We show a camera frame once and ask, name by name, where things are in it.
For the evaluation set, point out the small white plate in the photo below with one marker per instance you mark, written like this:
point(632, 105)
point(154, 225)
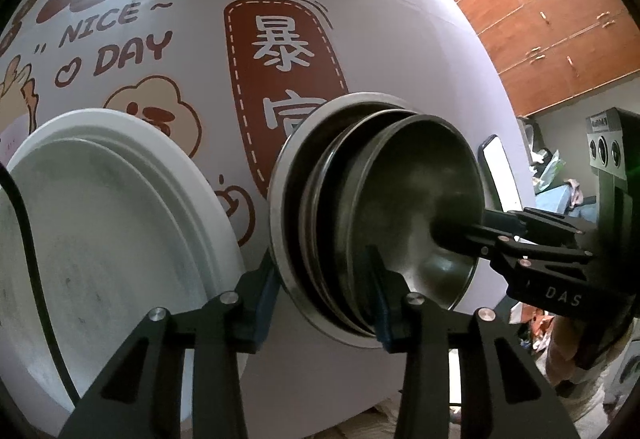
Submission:
point(125, 269)

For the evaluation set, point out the medium steel bowl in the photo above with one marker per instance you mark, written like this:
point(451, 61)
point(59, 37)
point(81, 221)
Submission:
point(320, 219)

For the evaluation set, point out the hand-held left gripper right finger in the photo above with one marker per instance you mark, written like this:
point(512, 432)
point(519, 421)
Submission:
point(381, 306)

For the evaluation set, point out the green plastic bag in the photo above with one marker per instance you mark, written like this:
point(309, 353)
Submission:
point(550, 169)

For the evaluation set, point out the large white plate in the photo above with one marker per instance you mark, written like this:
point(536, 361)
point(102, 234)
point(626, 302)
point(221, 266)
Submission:
point(160, 149)

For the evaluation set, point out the wooden wall cabinet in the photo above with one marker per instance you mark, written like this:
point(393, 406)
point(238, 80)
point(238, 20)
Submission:
point(550, 34)

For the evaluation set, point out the printed cartoon tablecloth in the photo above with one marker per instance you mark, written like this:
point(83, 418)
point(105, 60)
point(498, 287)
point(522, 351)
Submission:
point(400, 44)

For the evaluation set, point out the black smartphone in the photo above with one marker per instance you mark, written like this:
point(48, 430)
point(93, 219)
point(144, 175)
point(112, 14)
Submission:
point(500, 169)

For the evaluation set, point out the blue cloth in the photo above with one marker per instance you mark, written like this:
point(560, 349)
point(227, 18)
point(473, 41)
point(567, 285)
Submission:
point(555, 201)

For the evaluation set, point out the person's right forearm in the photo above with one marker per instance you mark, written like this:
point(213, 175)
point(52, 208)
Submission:
point(562, 359)

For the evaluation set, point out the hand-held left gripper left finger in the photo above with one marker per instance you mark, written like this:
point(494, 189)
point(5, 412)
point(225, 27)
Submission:
point(265, 301)

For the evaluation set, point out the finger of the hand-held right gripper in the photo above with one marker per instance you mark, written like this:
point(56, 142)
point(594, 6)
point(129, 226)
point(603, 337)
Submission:
point(530, 221)
point(480, 241)

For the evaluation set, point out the small steel bowl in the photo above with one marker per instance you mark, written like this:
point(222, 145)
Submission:
point(410, 199)

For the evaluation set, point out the large steel bowl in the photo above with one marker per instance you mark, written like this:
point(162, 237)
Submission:
point(280, 239)

